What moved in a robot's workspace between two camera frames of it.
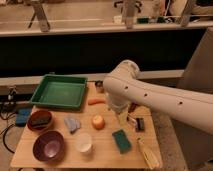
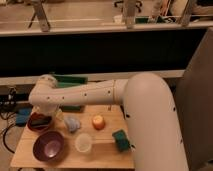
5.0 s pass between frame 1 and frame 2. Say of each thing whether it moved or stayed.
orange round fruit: stayed
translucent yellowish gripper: moved
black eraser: stayed
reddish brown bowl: stayed
